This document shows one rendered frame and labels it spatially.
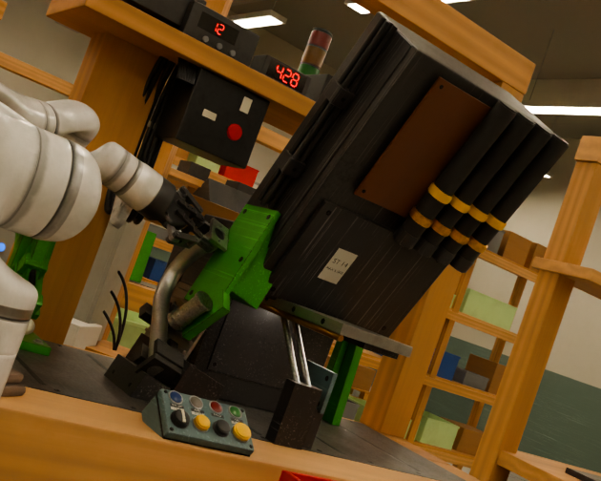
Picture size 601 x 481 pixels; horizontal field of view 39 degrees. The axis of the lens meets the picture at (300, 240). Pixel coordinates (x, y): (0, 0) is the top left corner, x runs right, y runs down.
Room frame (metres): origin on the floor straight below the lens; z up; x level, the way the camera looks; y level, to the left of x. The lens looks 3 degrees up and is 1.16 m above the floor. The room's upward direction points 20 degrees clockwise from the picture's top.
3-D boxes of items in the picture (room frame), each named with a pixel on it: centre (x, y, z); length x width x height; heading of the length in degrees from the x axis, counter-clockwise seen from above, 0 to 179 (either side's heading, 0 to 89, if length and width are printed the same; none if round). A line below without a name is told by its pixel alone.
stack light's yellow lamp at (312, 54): (1.93, 0.11, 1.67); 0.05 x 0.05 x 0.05
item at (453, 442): (7.36, -1.30, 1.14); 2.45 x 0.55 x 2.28; 124
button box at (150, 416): (1.26, 0.05, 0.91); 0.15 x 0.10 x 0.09; 123
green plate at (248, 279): (1.52, 0.08, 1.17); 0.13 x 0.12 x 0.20; 123
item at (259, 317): (1.79, 0.04, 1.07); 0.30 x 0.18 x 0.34; 123
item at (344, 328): (1.58, -0.07, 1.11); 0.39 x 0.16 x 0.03; 33
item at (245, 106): (1.73, 0.26, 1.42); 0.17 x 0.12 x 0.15; 123
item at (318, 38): (1.93, 0.11, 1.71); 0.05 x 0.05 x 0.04
